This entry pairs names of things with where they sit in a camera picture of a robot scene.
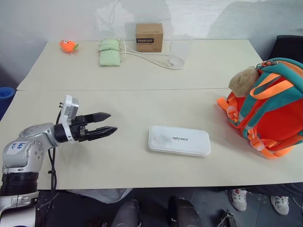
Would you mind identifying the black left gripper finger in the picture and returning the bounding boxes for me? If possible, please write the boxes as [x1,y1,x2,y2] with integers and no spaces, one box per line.
[84,113,112,124]
[84,126,118,141]

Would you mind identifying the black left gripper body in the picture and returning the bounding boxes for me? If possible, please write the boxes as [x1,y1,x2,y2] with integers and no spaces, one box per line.
[69,114,90,142]

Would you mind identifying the white rectangular pouch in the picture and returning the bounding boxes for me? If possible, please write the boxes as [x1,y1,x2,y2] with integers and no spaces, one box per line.
[148,125,211,157]

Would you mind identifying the orange and teal backpack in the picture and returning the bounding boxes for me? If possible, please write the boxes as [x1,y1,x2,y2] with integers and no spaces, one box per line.
[216,58,303,159]

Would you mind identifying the white plastic bag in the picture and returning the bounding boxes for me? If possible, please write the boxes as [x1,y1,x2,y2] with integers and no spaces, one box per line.
[66,188,133,204]

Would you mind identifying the orange plush toy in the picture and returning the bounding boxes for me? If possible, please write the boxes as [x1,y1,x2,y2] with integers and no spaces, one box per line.
[59,39,80,55]

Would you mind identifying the blue barrel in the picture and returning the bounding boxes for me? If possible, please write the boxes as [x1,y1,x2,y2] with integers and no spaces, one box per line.
[0,87,16,119]

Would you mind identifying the brown cardboard box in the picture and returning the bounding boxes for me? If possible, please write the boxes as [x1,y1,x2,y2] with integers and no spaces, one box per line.
[135,23,164,53]

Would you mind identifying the clear plastic bag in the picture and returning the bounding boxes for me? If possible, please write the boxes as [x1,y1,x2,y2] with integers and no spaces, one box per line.
[94,0,193,70]

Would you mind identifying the beige plush toy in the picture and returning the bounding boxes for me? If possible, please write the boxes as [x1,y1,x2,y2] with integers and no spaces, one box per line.
[228,66,260,97]

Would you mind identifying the white sneaker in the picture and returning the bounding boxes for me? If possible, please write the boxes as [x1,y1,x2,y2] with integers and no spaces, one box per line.
[270,195,290,216]
[228,188,248,212]

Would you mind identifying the black chair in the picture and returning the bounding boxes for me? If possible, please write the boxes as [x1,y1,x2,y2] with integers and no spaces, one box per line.
[274,35,303,62]

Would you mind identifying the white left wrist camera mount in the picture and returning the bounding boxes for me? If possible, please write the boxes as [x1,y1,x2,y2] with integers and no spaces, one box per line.
[57,95,80,143]

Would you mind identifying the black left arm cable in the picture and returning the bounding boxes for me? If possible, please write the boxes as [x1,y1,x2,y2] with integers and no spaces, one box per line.
[35,102,62,227]

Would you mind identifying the green drawstring pouch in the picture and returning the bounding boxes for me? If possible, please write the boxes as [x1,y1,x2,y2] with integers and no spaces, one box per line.
[98,38,122,67]

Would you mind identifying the white cord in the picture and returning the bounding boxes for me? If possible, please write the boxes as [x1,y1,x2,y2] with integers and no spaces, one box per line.
[118,37,185,70]

